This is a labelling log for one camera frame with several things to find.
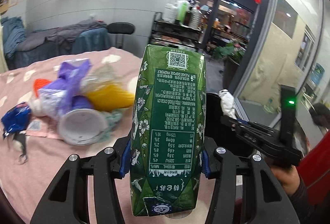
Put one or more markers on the black trash bin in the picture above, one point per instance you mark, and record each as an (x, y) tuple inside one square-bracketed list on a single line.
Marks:
[(220, 133)]

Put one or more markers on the grey blanket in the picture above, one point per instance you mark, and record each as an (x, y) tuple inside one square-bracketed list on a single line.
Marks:
[(59, 35)]

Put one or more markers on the black and white wrapper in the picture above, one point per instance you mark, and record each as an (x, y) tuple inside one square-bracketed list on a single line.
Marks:
[(19, 143)]

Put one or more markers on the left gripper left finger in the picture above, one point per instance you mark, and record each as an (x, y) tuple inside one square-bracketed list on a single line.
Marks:
[(66, 198)]

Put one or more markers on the green drink carton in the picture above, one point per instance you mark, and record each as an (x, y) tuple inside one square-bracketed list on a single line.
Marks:
[(167, 133)]

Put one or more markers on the potted green plant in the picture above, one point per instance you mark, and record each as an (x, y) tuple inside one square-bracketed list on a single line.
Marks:
[(232, 53)]

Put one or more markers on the person's right hand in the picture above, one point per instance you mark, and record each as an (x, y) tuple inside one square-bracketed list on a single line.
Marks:
[(288, 177)]

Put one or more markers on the purple plastic snack bag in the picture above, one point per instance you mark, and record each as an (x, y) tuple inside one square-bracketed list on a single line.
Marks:
[(56, 98)]

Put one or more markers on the green bottle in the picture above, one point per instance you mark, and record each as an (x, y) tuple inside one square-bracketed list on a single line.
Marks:
[(183, 6)]

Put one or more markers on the blue covered massage bed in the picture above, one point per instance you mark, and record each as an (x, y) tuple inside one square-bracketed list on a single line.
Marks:
[(91, 40)]

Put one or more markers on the red sleeve forearm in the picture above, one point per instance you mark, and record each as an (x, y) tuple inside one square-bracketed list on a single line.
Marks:
[(311, 200)]

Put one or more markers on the teal crumpled wrapper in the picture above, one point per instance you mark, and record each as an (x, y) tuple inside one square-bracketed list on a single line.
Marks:
[(112, 119)]

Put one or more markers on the orange foam fruit net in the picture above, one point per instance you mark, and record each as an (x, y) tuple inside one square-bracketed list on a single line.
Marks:
[(38, 84)]

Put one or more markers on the purple yogurt cup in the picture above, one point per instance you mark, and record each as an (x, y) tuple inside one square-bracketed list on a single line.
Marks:
[(82, 125)]

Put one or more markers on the black wire shelf cart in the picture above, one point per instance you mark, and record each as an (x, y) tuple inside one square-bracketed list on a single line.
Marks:
[(167, 34)]

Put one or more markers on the pink snack packet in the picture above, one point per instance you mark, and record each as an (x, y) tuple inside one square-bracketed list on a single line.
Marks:
[(43, 127)]

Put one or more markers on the pink polka dot bedspread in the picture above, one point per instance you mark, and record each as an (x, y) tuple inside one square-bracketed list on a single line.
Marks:
[(24, 183)]

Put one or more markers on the blue clothes pile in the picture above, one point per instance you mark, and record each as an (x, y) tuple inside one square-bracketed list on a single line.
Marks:
[(13, 34)]

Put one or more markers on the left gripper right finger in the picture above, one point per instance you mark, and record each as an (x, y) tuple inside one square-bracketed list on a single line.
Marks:
[(244, 187)]

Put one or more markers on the blue cookie wrapper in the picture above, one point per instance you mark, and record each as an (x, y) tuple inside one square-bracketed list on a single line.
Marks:
[(16, 119)]

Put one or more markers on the yellow foam fruit net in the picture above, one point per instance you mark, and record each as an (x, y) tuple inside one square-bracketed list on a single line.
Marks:
[(110, 97)]

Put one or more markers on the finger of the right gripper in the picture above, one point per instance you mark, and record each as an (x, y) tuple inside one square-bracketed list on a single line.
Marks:
[(251, 132)]

